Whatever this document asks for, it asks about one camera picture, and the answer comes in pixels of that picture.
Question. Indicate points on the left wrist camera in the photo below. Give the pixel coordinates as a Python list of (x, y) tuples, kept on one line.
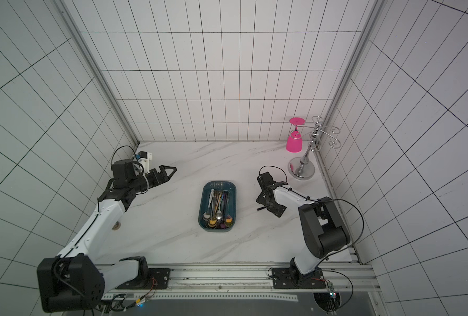
[(145, 159)]

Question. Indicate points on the aluminium mounting rail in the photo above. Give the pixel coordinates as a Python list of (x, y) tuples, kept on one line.
[(248, 281)]

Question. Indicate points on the chrome wine glass rack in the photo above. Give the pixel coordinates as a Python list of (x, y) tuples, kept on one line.
[(302, 168)]

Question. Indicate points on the purple bowl dark spoon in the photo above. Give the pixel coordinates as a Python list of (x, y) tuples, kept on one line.
[(224, 206)]

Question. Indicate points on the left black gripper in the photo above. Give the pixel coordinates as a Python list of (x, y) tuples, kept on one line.
[(164, 177)]

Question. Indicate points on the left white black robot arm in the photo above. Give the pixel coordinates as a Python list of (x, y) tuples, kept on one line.
[(71, 281)]

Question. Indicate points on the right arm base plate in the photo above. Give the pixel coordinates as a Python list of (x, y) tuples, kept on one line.
[(289, 278)]

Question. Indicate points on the pink upside-down wine glass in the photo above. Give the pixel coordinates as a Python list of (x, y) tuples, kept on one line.
[(294, 141)]

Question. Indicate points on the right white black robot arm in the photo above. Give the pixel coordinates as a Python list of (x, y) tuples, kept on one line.
[(323, 228)]

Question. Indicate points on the silver spoon clear handle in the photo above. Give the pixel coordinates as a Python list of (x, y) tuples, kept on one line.
[(207, 213)]

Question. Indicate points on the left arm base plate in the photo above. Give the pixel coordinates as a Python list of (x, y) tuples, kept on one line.
[(157, 279)]

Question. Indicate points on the long gold spoon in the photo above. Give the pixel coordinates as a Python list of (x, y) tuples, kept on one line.
[(212, 222)]

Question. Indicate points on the teal plastic storage box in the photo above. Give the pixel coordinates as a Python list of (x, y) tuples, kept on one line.
[(216, 185)]

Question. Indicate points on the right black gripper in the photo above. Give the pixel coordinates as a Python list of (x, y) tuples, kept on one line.
[(269, 199)]

